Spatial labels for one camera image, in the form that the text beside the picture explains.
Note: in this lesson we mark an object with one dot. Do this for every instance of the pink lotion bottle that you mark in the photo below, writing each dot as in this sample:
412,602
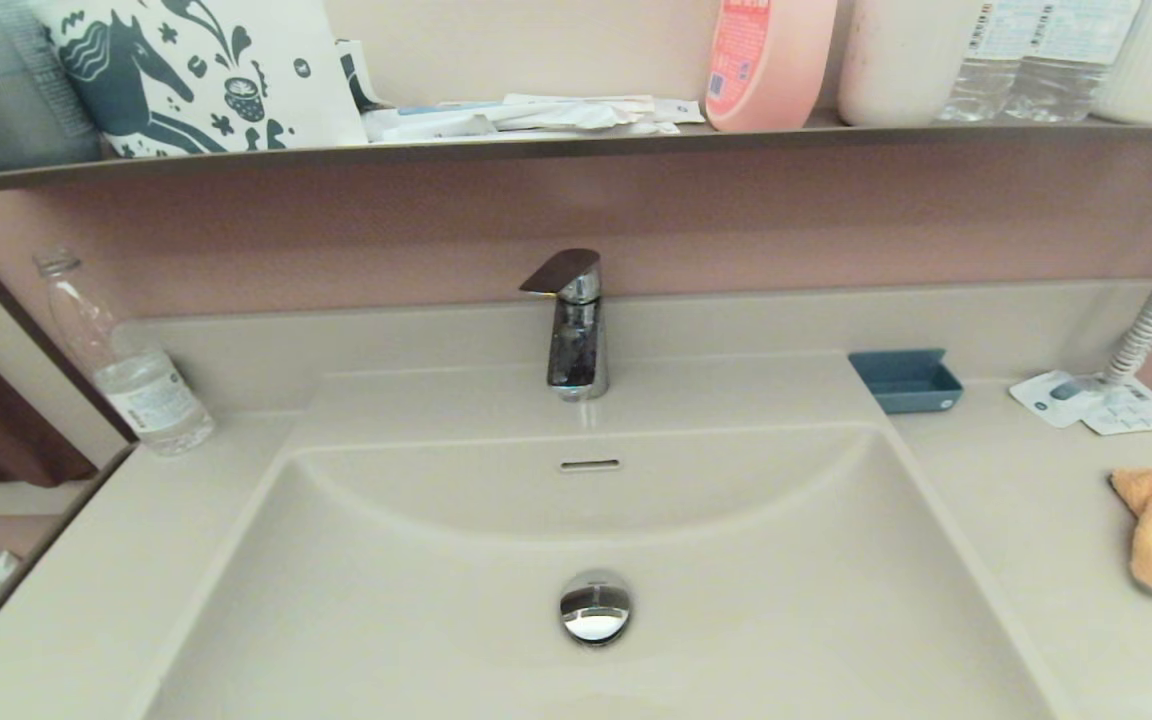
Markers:
771,70

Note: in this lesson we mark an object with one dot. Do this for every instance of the crumpled white packet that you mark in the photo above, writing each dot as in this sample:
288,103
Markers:
586,115

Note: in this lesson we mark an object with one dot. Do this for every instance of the white blister card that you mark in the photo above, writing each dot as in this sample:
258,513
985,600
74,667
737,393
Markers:
1046,400

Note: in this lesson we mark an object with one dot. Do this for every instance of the white printed leaflet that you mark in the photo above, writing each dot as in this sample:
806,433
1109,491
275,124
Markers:
1141,412

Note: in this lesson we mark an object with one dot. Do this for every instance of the brown wall shelf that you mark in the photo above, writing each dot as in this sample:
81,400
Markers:
576,147

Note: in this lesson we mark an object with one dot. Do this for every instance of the chrome drain stopper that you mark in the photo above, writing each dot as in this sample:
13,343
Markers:
595,608

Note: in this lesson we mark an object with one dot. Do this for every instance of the white round jar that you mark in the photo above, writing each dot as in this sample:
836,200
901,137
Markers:
896,60

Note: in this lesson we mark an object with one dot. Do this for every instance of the white packet blue stripe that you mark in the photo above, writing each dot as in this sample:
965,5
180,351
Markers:
426,122

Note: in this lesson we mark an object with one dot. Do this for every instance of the chrome faucet body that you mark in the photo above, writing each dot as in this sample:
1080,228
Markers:
576,350

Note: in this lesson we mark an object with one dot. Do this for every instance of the uncapped clear plastic bottle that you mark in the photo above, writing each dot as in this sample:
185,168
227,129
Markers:
141,385

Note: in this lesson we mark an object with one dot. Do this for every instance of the white horse print bag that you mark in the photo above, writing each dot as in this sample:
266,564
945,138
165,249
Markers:
266,60

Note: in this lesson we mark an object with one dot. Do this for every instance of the beige ceramic sink basin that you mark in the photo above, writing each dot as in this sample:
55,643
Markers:
416,600

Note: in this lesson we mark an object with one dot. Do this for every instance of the small flat white packet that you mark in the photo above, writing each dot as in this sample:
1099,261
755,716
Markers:
681,110

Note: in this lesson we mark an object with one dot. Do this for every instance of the clear plastic water bottle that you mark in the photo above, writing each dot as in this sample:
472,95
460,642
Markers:
981,80
1071,70

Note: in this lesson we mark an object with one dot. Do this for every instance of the blue soap dish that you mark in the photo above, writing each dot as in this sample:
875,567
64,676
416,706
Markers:
906,385

